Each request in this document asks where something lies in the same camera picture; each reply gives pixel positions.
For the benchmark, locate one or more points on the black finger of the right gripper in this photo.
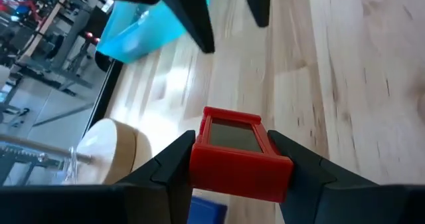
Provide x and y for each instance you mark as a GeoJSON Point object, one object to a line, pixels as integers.
{"type": "Point", "coordinates": [189, 14]}
{"type": "Point", "coordinates": [259, 4]}

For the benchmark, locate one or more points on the wooden workbench blue legs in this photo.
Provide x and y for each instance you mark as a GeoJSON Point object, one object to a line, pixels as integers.
{"type": "Point", "coordinates": [50, 21]}

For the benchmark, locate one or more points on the blue rectangular box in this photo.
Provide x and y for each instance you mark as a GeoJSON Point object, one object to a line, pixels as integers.
{"type": "Point", "coordinates": [206, 212]}

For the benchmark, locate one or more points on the teal translucent plastic bin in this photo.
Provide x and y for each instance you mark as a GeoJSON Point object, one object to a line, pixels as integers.
{"type": "Point", "coordinates": [139, 34]}

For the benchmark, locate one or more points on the white shade wooden base lamp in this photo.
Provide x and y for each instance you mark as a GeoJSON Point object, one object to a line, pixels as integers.
{"type": "Point", "coordinates": [103, 151]}

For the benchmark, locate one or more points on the black aluminium rig frame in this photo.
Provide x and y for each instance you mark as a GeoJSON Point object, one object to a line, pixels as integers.
{"type": "Point", "coordinates": [104, 94]}

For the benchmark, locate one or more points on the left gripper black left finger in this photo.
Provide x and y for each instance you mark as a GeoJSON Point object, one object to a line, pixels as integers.
{"type": "Point", "coordinates": [149, 200]}

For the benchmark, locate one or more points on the red rectangular plastic case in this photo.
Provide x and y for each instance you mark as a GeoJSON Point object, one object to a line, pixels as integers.
{"type": "Point", "coordinates": [239, 177]}

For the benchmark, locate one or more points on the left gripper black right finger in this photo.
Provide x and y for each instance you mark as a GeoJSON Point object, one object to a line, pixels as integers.
{"type": "Point", "coordinates": [332, 200]}

